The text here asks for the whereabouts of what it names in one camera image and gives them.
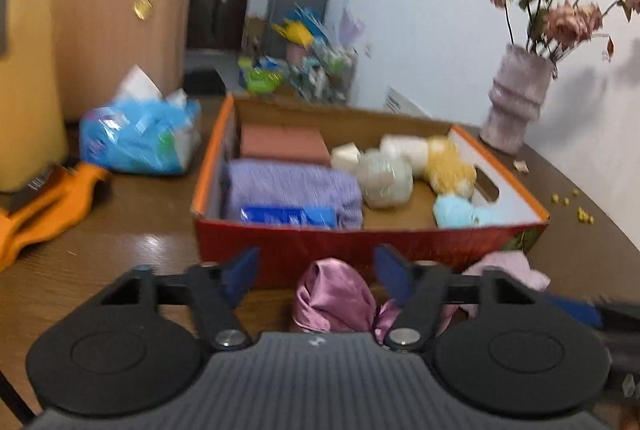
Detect blue plastic packet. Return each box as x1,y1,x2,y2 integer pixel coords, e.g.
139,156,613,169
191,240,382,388
240,205,338,229

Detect red and orange cardboard box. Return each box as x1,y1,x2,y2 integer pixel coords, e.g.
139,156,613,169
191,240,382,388
190,92,552,289

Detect pink sponge block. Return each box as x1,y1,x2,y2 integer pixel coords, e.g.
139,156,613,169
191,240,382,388
239,123,333,167

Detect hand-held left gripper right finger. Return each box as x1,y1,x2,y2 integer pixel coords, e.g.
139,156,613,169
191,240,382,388
372,244,527,354

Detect yellow jug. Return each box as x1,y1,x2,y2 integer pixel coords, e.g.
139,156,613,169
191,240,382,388
0,0,69,194

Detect grey ribbed vase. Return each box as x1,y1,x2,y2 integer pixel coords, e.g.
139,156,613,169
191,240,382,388
479,42,558,157

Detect blue tissue pack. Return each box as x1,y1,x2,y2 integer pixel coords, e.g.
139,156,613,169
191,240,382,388
78,64,203,177

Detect pink suitcase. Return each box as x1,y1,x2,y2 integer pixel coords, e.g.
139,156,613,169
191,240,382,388
44,0,193,121

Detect pink satin cloth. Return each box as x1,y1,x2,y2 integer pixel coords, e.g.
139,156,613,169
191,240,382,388
291,258,403,344

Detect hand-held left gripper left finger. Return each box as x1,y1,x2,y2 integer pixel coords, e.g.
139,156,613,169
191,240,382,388
100,246,262,352

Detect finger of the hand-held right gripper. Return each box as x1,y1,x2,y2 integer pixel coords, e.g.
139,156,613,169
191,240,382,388
541,291,607,331

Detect white and yellow plush toy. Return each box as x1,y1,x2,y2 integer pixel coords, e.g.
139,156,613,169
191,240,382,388
379,134,478,201

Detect iridescent soft ball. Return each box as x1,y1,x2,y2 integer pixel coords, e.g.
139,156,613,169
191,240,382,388
353,148,416,211

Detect purple folded towel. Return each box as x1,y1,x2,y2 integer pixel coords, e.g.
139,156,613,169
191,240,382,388
222,159,364,231

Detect light blue plush toy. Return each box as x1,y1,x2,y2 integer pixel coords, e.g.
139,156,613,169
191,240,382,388
431,193,497,229

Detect purple wrapped bouquet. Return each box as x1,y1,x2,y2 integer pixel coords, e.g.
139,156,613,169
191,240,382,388
339,1,367,56

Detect pile of colourful packets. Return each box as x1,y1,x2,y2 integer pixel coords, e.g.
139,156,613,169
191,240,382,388
237,44,358,104

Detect lilac fluffy cloth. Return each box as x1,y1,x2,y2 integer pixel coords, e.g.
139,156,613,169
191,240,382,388
452,250,552,318

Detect white board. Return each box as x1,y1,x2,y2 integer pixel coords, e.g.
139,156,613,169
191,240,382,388
384,84,434,121

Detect scattered yellow crumbs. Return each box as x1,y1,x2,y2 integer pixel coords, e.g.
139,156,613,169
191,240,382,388
550,188,597,225

